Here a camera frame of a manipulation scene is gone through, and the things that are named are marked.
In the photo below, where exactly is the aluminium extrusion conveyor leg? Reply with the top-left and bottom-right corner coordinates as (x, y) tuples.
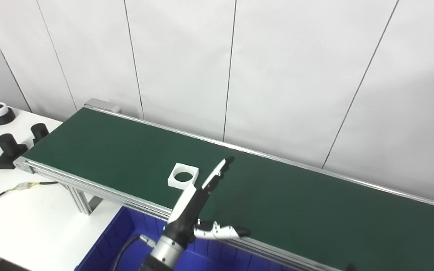
(61, 183), (103, 215)

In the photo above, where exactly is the blue plastic bin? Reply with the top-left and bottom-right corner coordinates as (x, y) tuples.
(75, 206), (296, 271)

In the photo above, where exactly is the black cylinder on square base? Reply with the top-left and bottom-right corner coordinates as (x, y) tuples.
(0, 133), (29, 170)

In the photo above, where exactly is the green conveyor belt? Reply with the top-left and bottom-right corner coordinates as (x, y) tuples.
(14, 105), (434, 271)

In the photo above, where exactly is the black wrist cable silver plug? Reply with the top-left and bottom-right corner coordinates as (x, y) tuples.
(112, 234), (158, 271)

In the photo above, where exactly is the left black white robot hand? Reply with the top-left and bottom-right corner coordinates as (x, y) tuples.
(166, 156), (251, 245)

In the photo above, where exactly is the white square part with hole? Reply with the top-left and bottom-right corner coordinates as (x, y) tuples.
(167, 163), (199, 190)

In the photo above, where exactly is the black cable with white connector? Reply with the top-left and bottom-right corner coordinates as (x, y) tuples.
(0, 181), (59, 212)

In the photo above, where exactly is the black cylinder with white ring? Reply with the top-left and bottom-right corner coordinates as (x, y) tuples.
(0, 102), (16, 126)

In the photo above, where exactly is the black short cylinder part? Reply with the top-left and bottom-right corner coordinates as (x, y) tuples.
(31, 123), (50, 145)

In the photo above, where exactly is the grey conveyor motor housing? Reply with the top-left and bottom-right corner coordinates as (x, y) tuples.
(84, 98), (122, 114)

